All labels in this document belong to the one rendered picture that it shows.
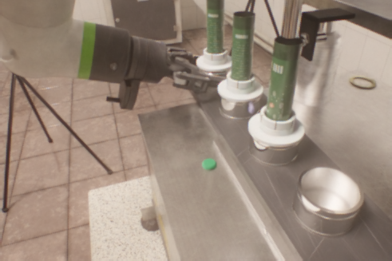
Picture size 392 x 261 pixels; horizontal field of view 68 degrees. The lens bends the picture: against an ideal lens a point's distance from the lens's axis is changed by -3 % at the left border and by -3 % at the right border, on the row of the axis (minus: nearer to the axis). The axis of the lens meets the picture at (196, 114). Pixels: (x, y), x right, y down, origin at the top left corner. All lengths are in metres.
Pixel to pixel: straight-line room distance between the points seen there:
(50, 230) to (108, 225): 1.07
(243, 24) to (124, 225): 0.49
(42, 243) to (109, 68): 1.36
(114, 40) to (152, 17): 2.76
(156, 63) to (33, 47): 0.18
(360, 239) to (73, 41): 0.44
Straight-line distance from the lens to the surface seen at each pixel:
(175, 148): 0.45
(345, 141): 0.50
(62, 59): 0.48
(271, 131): 0.38
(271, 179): 0.39
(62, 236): 1.72
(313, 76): 0.53
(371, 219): 0.38
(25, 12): 0.42
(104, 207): 0.75
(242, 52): 0.44
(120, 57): 0.48
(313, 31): 0.37
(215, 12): 0.53
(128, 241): 0.69
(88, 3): 3.85
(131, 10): 3.19
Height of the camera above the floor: 1.31
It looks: 34 degrees down
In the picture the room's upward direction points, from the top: 2 degrees counter-clockwise
